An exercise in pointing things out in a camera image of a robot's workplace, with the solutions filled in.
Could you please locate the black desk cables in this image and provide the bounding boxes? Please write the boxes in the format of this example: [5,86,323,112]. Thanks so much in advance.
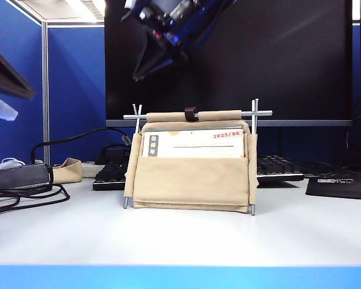
[300,161,360,179]

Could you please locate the large black monitor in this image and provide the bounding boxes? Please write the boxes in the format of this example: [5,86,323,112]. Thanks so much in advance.
[104,0,353,128]

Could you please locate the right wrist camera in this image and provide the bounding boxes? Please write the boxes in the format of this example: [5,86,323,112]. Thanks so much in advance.
[152,0,196,20]

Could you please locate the white power strip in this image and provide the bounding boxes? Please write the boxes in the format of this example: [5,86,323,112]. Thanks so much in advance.
[81,161,105,179]

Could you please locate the ceiling light panel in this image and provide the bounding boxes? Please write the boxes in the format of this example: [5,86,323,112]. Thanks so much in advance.
[64,0,105,22]

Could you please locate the brown leather strap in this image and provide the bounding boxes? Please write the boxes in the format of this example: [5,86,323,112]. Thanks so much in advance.
[184,107,198,122]

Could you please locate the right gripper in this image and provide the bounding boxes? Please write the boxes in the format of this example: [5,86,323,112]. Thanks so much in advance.
[122,0,229,81]

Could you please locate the aluminium partition frame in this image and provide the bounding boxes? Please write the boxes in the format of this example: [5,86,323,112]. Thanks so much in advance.
[4,0,105,166]

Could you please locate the white plastic wrap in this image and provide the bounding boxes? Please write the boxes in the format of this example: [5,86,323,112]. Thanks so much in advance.
[0,92,19,122]

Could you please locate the beige canvas calendar stand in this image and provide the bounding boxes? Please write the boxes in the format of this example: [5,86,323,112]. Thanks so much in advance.
[122,98,273,216]

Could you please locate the black mouse pad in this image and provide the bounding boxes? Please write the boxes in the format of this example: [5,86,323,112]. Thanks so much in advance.
[306,176,361,201]

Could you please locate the white face mask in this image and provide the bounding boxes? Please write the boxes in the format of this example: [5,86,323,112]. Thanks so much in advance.
[0,158,26,178]

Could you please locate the thin black hanging cable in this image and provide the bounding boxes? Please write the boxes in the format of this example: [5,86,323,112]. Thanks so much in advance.
[345,96,361,151]

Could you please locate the white desk calendar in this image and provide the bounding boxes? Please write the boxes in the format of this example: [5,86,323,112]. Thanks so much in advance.
[143,129,245,159]

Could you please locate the black keyboard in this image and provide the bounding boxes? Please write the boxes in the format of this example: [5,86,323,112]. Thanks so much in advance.
[92,155,304,191]

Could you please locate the beige cloth pouch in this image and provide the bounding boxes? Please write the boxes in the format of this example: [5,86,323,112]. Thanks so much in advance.
[51,157,82,184]

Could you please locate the black power plug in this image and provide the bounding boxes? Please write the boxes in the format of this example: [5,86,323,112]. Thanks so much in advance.
[94,143,132,166]

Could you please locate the black power adapter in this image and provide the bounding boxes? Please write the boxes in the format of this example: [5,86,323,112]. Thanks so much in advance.
[0,164,54,192]

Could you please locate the thick black cable with ferrite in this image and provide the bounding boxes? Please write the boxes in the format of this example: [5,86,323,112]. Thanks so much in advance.
[29,126,133,166]

